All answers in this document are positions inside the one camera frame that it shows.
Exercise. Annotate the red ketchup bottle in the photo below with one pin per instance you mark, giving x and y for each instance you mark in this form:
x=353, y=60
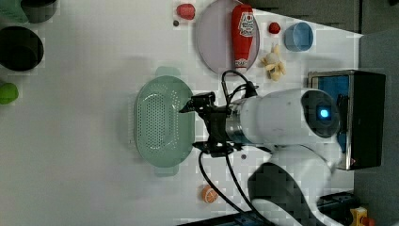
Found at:
x=242, y=31

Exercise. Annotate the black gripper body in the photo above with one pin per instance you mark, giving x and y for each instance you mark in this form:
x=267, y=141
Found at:
x=215, y=121

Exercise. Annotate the light blue cup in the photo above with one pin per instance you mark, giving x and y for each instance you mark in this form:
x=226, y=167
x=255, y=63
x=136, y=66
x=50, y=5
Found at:
x=298, y=37

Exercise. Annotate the orange slice toy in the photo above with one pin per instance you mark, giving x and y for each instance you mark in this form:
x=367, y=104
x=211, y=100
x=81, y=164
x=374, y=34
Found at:
x=208, y=194

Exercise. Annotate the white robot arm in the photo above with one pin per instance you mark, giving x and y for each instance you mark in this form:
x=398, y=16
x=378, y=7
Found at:
x=299, y=128

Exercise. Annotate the red toy strawberry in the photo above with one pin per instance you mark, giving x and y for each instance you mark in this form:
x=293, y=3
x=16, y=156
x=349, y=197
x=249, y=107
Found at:
x=274, y=28

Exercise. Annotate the black bowl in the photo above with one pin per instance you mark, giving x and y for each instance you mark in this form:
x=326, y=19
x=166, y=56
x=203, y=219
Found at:
x=20, y=48

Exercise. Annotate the peeled toy banana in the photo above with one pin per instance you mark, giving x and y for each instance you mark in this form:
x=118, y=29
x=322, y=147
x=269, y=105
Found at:
x=273, y=65

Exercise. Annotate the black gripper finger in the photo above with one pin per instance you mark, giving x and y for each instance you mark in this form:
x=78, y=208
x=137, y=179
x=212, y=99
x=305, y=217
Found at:
x=217, y=149
x=198, y=102

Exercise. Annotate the mint green strainer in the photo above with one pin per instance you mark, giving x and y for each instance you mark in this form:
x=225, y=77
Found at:
x=163, y=135

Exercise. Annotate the mint green cup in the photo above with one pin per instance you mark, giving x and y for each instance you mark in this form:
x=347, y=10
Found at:
x=12, y=10

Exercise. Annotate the yellow emergency stop box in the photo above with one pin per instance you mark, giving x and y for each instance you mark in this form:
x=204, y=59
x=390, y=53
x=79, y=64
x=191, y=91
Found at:
x=361, y=218

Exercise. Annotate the green toy fruit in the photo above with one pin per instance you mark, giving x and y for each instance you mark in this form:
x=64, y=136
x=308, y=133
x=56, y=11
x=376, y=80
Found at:
x=8, y=93

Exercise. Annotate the dark grey cup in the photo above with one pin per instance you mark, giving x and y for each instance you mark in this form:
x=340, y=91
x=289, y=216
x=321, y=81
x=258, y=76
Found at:
x=39, y=11

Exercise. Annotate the lilac round plate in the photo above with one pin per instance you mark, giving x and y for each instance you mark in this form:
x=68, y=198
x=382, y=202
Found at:
x=213, y=37

